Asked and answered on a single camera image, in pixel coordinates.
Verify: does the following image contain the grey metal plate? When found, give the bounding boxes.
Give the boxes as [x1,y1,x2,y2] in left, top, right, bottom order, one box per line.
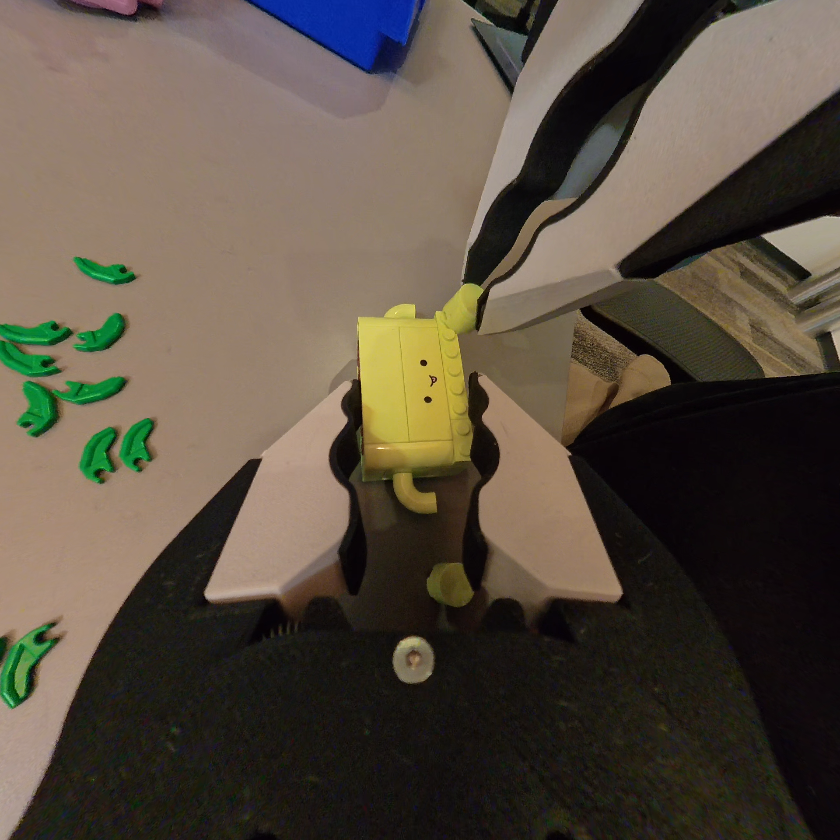
[471,18,528,89]

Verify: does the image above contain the pink toy brick plant pot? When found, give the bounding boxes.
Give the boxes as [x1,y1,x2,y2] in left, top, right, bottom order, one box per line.
[62,0,163,15]

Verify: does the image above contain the scattered green leaf pieces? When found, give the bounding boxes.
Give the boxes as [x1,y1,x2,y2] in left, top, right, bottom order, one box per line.
[0,256,157,710]

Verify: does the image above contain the black mesh chair armrest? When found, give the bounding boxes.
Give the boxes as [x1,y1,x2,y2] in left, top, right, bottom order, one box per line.
[577,282,767,382]

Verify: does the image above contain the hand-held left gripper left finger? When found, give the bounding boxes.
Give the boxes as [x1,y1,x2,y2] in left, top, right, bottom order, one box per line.
[204,378,366,611]

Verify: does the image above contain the lime green round peg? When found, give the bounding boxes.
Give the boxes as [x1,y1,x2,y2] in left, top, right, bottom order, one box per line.
[426,562,475,606]
[440,281,490,333]

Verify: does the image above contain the black desk frame bar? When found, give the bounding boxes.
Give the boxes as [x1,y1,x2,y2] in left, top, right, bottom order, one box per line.
[748,236,812,282]

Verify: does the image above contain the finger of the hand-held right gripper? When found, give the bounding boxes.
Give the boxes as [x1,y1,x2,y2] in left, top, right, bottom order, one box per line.
[478,0,840,336]
[461,0,728,291]

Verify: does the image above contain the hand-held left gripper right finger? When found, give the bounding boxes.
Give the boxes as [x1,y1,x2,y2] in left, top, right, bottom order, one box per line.
[463,373,623,610]

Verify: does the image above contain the lime green toy brick pot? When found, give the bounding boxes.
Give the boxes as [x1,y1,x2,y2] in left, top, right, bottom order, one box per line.
[356,304,475,514]

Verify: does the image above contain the person's beige trouser leg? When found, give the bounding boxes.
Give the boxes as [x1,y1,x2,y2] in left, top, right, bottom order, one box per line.
[563,354,672,446]

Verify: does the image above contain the blue plastic bin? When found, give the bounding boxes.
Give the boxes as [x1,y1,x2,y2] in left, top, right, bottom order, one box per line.
[245,0,429,74]

